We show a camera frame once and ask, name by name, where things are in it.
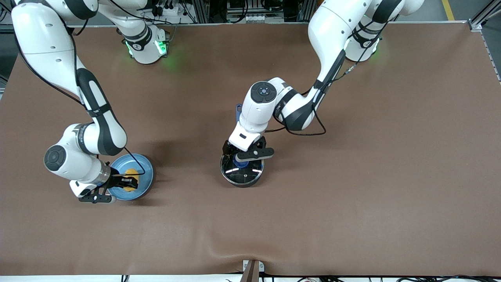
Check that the brown table cover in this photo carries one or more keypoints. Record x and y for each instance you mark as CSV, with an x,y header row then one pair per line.
x,y
352,219

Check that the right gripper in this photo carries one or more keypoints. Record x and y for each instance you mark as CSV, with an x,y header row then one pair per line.
x,y
116,176

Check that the blue round plate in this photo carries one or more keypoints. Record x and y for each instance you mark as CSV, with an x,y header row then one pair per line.
x,y
145,180

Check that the yellow potato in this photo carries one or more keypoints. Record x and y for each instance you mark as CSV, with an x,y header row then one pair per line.
x,y
132,172

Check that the aluminium frame rail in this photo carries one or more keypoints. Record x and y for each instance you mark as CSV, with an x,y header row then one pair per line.
x,y
235,22

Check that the aluminium corner post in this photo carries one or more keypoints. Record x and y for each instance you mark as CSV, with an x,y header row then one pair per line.
x,y
483,15

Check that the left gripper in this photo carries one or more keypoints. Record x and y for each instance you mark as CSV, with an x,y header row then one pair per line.
x,y
227,149

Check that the metal table bracket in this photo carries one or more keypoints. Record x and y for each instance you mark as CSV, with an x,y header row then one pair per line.
x,y
261,266

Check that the glass lid with blue knob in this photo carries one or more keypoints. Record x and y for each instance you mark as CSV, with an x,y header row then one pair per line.
x,y
242,174

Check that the brown wooden beam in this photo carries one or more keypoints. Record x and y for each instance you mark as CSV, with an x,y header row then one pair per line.
x,y
250,274

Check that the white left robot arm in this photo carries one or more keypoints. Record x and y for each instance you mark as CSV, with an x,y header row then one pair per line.
x,y
328,27

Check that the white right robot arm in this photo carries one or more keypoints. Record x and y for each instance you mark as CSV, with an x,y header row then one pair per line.
x,y
43,39

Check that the white power strip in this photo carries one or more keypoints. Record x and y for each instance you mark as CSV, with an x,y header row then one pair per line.
x,y
166,9

